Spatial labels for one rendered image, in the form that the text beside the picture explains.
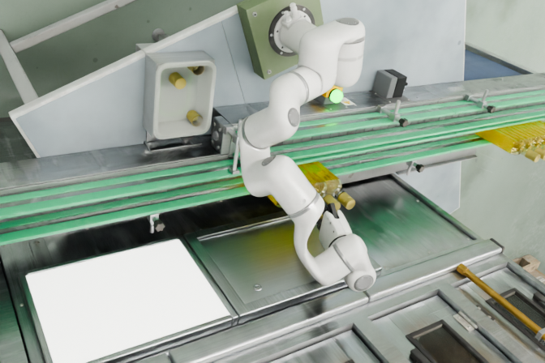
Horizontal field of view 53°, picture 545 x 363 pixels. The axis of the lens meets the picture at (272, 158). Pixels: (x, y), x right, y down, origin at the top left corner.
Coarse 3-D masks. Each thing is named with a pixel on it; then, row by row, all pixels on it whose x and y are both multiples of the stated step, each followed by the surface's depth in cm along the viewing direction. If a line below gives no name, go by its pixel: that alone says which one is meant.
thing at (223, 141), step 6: (216, 120) 159; (222, 120) 159; (216, 126) 160; (222, 126) 156; (216, 132) 159; (222, 132) 157; (216, 138) 160; (222, 138) 158; (228, 138) 159; (216, 144) 162; (222, 144) 159; (228, 144) 160; (222, 150) 160; (228, 150) 161
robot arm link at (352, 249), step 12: (348, 240) 125; (360, 240) 126; (348, 252) 124; (360, 252) 124; (348, 264) 124; (360, 264) 126; (348, 276) 129; (360, 276) 128; (372, 276) 129; (360, 288) 130
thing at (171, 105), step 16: (176, 64) 143; (192, 64) 145; (208, 64) 148; (160, 80) 143; (192, 80) 156; (208, 80) 152; (160, 96) 153; (176, 96) 156; (192, 96) 159; (208, 96) 154; (160, 112) 156; (176, 112) 158; (208, 112) 156; (160, 128) 155; (176, 128) 156; (192, 128) 158; (208, 128) 159
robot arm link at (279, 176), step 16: (240, 128) 127; (240, 144) 127; (256, 160) 126; (272, 160) 118; (288, 160) 118; (256, 176) 121; (272, 176) 117; (288, 176) 117; (304, 176) 121; (256, 192) 124; (272, 192) 119; (288, 192) 118; (304, 192) 119; (288, 208) 120
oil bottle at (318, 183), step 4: (300, 164) 169; (304, 164) 169; (300, 168) 167; (304, 168) 168; (308, 168) 168; (304, 172) 165; (308, 172) 166; (312, 172) 166; (308, 176) 164; (312, 176) 164; (316, 176) 164; (308, 180) 162; (312, 180) 162; (316, 180) 162; (320, 180) 163; (312, 184) 160; (316, 184) 160; (320, 184) 161; (324, 184) 161; (316, 188) 159; (320, 188) 160; (324, 188) 160
